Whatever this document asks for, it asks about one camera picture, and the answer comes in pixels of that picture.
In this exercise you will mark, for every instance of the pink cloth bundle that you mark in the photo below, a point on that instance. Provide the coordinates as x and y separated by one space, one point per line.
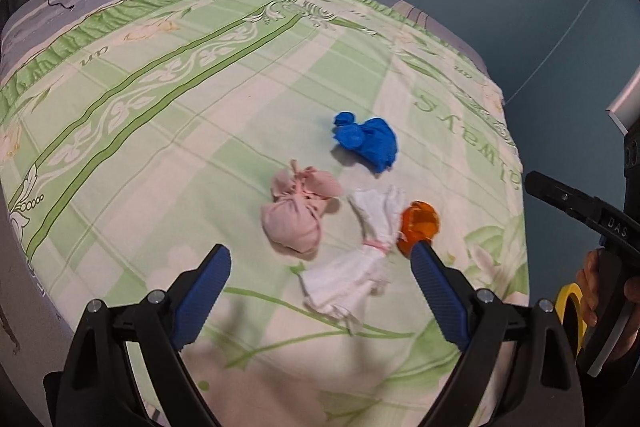
292 222

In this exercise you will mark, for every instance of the person's right hand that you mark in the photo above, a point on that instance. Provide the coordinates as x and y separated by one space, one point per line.
587 282

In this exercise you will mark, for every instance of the blue cloth bundle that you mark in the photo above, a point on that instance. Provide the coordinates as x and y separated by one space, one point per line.
372 142

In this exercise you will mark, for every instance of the silver metal bar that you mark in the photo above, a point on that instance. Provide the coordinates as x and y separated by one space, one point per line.
627 107

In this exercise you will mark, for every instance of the yellow tape roll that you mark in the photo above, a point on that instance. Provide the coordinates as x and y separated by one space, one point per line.
567 294

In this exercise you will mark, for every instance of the green printed bed sheet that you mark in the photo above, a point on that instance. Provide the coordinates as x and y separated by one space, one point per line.
150 107

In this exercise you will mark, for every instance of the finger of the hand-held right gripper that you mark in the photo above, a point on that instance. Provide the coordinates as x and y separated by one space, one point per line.
560 194

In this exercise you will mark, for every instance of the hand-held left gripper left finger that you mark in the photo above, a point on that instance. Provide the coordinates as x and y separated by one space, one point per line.
200 292

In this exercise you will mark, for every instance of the white cloth bundle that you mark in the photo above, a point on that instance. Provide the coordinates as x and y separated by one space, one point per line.
350 272

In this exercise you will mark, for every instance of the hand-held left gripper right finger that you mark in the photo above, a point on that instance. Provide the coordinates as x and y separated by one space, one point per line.
440 292

